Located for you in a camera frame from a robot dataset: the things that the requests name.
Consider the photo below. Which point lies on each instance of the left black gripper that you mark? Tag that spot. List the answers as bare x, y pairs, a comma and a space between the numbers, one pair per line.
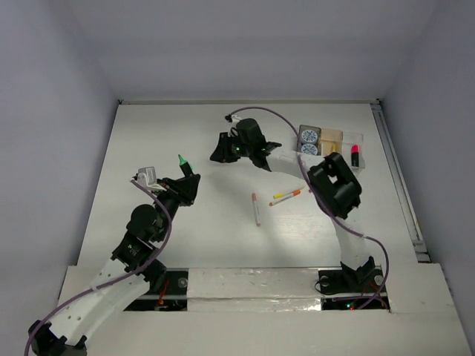
183, 188

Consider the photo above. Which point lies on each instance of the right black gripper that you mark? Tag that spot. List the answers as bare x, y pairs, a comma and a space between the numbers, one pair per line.
221, 153

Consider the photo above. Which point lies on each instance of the black green highlighter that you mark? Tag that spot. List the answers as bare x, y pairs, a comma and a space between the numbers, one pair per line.
185, 167

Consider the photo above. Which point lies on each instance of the pink white marker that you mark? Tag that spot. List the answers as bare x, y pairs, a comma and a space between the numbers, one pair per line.
255, 209

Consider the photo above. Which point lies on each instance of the blue white round jar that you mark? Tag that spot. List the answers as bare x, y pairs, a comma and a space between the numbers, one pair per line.
309, 136

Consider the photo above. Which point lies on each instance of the black pink highlighter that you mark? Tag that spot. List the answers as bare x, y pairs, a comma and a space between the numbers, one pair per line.
355, 156

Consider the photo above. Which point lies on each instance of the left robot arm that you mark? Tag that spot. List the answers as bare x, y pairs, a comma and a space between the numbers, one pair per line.
132, 270

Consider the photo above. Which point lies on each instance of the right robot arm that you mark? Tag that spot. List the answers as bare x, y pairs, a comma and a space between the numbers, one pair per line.
332, 181

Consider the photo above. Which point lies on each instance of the yellow white marker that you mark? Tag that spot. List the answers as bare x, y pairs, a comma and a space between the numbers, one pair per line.
287, 192

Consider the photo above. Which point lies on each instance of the dark grey container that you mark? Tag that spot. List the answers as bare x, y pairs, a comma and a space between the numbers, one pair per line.
303, 127

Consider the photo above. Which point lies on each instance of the orange white marker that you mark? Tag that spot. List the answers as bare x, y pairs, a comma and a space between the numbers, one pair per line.
284, 197

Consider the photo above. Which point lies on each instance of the clear plastic container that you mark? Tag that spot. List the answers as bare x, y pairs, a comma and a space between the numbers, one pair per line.
350, 139

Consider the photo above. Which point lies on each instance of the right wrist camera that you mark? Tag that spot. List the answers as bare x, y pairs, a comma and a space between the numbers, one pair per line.
232, 118

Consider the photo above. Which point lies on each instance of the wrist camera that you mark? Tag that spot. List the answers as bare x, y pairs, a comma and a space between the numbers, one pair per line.
146, 175
232, 118

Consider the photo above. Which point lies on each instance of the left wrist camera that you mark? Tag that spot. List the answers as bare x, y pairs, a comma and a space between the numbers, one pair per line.
146, 175

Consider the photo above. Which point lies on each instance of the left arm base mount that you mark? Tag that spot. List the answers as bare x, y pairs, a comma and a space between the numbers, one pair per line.
171, 297

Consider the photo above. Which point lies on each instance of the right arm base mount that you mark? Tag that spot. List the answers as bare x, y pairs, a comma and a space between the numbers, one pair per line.
344, 289

